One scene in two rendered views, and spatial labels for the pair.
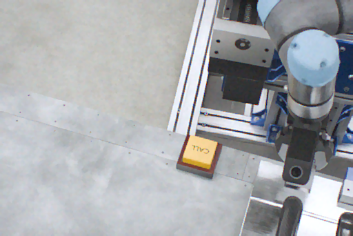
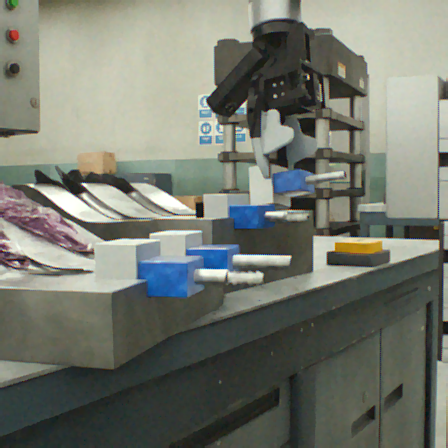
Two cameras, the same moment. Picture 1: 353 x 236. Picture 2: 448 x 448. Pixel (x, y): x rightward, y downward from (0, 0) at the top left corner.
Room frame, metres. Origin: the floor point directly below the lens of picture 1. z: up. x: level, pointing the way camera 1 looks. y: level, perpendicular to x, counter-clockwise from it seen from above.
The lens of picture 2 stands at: (1.01, -1.10, 0.92)
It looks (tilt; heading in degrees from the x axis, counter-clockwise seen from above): 4 degrees down; 112
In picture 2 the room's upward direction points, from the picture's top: 1 degrees counter-clockwise
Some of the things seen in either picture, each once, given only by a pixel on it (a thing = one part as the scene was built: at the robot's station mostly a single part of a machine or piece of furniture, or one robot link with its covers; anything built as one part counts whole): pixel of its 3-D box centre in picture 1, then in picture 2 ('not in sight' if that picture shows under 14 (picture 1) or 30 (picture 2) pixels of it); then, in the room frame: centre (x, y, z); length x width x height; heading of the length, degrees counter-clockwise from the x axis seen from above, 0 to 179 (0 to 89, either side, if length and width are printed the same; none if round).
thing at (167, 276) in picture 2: not in sight; (183, 276); (0.79, -0.64, 0.86); 0.13 x 0.05 x 0.05; 5
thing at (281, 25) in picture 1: (296, 18); not in sight; (0.82, -0.18, 1.24); 0.11 x 0.11 x 0.08; 23
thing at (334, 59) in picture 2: not in sight; (302, 174); (-0.43, 4.19, 1.03); 1.54 x 0.94 x 2.06; 87
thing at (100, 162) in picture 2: not in sight; (96, 163); (-3.56, 5.85, 1.26); 0.42 x 0.33 x 0.29; 177
